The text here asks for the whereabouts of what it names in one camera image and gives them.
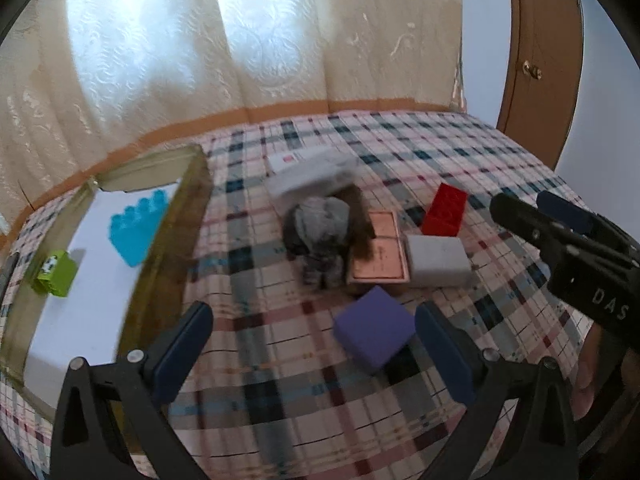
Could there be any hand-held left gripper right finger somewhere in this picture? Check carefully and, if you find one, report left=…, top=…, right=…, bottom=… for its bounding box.
left=414, top=301, right=581, bottom=480

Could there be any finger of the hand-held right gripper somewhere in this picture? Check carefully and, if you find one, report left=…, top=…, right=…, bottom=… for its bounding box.
left=536, top=190, right=640, bottom=261
left=489, top=192, right=571, bottom=261

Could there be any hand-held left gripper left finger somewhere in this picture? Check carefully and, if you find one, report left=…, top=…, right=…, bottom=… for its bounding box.
left=50, top=301, right=216, bottom=480

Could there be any red building block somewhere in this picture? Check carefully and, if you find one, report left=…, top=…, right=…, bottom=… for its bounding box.
left=421, top=183, right=469, bottom=237

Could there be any purple box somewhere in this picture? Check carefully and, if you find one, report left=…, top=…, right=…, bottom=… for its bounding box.
left=333, top=286, right=417, bottom=374

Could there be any small white box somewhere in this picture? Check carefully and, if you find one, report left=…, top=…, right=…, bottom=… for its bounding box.
left=405, top=234, right=475, bottom=288

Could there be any copper square plate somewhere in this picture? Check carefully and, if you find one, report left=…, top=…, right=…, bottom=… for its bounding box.
left=347, top=210, right=411, bottom=286

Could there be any gold tin box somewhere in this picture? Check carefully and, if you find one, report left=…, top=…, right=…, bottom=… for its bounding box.
left=0, top=144, right=213, bottom=396

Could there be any person's right hand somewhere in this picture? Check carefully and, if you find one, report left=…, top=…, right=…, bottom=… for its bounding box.
left=570, top=335, right=608, bottom=418

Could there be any blue building block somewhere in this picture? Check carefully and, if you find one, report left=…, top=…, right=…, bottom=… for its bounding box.
left=110, top=192, right=171, bottom=267

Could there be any green building block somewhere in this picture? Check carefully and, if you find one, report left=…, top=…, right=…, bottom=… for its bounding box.
left=31, top=251, right=78, bottom=298

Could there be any grey and brown plush toy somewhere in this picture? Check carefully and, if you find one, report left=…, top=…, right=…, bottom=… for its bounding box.
left=281, top=184, right=377, bottom=290

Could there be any wooden door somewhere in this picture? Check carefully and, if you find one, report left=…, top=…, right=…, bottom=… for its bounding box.
left=495, top=0, right=586, bottom=171

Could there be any white carton with red label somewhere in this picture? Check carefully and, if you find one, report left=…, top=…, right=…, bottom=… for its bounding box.
left=265, top=149, right=361, bottom=211

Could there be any cream patterned curtain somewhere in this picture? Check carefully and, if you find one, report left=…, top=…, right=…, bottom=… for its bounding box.
left=0, top=0, right=468, bottom=241

